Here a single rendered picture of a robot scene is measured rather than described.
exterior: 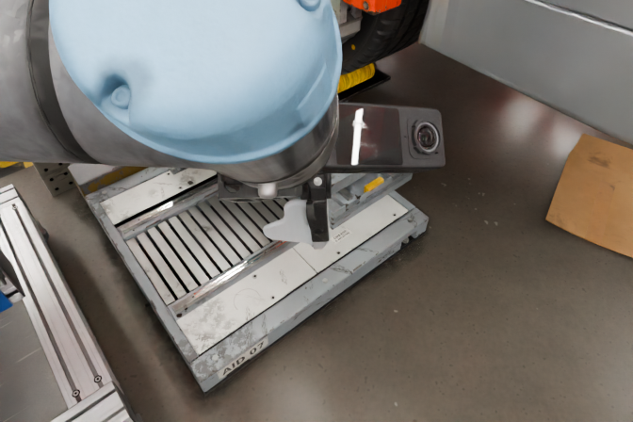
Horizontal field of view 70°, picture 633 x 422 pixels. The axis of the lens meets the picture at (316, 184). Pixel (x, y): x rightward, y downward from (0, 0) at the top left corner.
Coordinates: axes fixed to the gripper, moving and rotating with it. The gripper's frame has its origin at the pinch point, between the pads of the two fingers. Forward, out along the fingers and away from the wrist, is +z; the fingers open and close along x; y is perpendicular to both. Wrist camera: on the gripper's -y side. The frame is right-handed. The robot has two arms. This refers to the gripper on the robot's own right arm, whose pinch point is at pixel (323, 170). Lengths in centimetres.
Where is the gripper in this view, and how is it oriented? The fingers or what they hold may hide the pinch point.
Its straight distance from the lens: 46.1
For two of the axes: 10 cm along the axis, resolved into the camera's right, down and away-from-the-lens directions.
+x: 0.3, 9.9, -1.0
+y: -10.0, 0.4, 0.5
